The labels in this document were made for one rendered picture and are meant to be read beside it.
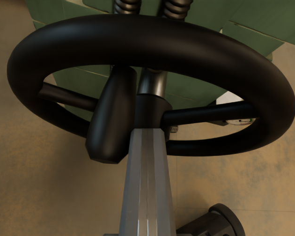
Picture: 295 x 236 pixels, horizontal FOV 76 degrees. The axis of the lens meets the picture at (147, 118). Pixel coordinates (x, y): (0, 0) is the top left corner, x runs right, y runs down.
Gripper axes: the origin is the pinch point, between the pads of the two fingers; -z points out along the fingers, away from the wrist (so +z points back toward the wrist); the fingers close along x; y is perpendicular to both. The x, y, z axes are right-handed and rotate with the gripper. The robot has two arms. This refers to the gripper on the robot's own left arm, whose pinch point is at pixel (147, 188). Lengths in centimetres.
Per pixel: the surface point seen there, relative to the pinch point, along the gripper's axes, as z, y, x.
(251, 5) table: -25.0, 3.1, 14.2
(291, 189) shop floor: -60, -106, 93
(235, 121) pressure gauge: -31.0, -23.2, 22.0
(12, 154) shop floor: -52, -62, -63
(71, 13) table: -17.6, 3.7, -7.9
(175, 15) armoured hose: -13.5, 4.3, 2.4
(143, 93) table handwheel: -14.1, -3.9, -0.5
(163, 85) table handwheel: -16.2, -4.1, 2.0
